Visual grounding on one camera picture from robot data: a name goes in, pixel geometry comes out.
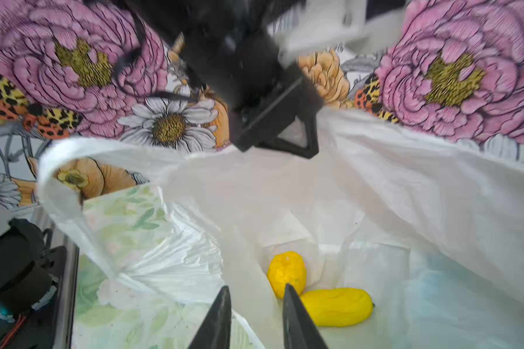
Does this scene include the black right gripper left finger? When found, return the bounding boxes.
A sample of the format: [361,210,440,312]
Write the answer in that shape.
[188,286,231,349]

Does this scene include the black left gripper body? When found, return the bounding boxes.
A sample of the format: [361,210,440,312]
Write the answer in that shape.
[127,1,306,109]

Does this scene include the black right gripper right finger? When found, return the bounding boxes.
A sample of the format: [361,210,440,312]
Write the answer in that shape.
[282,284,328,349]

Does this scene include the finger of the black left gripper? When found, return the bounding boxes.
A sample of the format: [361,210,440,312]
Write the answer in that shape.
[231,63,324,159]

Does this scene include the yellow banana fruit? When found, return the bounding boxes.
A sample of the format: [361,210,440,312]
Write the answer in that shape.
[301,288,374,327]

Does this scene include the white translucent plastic bag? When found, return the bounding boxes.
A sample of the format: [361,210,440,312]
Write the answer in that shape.
[38,109,524,348]

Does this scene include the small yellow round fruit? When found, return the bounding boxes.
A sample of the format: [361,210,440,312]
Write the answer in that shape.
[266,251,307,300]

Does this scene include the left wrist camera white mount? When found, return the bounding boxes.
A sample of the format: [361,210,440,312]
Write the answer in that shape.
[267,0,408,63]

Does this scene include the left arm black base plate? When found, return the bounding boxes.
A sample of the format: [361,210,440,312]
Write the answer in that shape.
[0,247,67,348]

